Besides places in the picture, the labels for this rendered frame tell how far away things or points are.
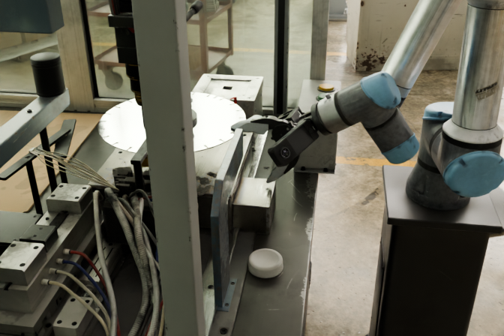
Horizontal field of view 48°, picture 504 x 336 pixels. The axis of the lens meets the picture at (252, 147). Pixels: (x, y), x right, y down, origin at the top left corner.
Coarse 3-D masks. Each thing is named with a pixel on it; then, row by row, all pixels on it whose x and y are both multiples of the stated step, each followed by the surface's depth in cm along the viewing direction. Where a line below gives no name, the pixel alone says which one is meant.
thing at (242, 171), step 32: (128, 0) 96; (128, 64) 103; (128, 160) 132; (224, 160) 101; (256, 160) 150; (128, 192) 111; (224, 192) 97; (256, 192) 125; (224, 224) 100; (256, 224) 123; (128, 256) 116; (224, 256) 102; (128, 288) 108; (224, 288) 104; (128, 320) 100; (224, 320) 100
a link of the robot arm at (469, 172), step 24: (480, 0) 99; (480, 24) 102; (480, 48) 103; (480, 72) 105; (456, 96) 111; (480, 96) 107; (456, 120) 112; (480, 120) 109; (432, 144) 123; (456, 144) 112; (480, 144) 110; (456, 168) 111; (480, 168) 111; (456, 192) 116; (480, 192) 115
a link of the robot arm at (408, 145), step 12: (396, 108) 112; (396, 120) 111; (372, 132) 113; (384, 132) 112; (396, 132) 112; (408, 132) 113; (384, 144) 113; (396, 144) 113; (408, 144) 113; (396, 156) 114; (408, 156) 114
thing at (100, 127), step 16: (192, 96) 140; (208, 96) 140; (112, 112) 132; (128, 112) 132; (208, 112) 132; (224, 112) 132; (240, 112) 131; (112, 128) 125; (128, 128) 124; (144, 128) 124; (208, 128) 124; (224, 128) 124; (112, 144) 118; (128, 144) 118; (208, 144) 118
